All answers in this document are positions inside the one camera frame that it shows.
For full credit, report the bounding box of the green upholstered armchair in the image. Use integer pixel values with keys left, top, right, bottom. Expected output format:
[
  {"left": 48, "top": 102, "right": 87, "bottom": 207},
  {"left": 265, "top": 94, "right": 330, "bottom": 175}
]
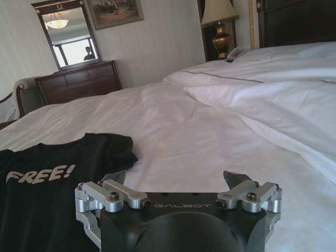
[{"left": 0, "top": 77, "right": 43, "bottom": 129}]

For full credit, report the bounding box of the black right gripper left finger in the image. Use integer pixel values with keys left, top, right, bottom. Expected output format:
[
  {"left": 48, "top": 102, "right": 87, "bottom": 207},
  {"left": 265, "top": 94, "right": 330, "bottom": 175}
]
[{"left": 75, "top": 170, "right": 151, "bottom": 237}]

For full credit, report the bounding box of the dark wood framed mirror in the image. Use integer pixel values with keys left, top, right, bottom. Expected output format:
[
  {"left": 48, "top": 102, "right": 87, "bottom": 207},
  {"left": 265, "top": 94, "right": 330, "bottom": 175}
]
[{"left": 30, "top": 0, "right": 102, "bottom": 72}]

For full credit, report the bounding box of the white duvet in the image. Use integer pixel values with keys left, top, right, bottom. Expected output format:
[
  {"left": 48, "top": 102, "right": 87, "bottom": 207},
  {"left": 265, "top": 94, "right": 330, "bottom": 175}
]
[{"left": 0, "top": 41, "right": 336, "bottom": 252}]

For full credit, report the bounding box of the dark wood dresser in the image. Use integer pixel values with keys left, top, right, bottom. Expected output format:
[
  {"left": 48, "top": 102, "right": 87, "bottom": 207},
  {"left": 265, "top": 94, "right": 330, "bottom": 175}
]
[{"left": 35, "top": 60, "right": 123, "bottom": 106}]

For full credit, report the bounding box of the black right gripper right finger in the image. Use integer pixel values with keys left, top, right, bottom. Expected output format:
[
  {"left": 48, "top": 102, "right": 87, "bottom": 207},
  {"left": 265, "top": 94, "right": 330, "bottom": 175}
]
[{"left": 215, "top": 170, "right": 284, "bottom": 232}]

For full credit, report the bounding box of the black t-shirt with FREE print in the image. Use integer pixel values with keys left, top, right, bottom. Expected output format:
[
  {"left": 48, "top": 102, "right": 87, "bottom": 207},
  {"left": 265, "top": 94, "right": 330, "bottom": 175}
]
[{"left": 0, "top": 133, "right": 139, "bottom": 252}]

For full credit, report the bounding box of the white telephone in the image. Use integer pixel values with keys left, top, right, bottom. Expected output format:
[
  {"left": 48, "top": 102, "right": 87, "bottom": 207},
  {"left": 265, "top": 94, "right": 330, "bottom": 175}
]
[{"left": 225, "top": 46, "right": 247, "bottom": 62}]

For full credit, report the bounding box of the brass table lamp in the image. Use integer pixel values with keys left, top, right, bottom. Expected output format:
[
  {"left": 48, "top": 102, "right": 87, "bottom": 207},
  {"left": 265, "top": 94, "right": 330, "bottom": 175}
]
[{"left": 201, "top": 0, "right": 240, "bottom": 60}]

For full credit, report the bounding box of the dark wood headboard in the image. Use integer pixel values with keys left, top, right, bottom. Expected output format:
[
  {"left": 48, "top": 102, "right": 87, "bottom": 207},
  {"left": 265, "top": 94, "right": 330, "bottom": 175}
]
[{"left": 251, "top": 0, "right": 336, "bottom": 50}]

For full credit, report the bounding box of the framed landscape painting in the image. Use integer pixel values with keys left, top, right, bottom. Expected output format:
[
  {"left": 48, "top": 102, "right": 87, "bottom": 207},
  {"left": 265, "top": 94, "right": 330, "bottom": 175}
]
[{"left": 85, "top": 0, "right": 144, "bottom": 30}]

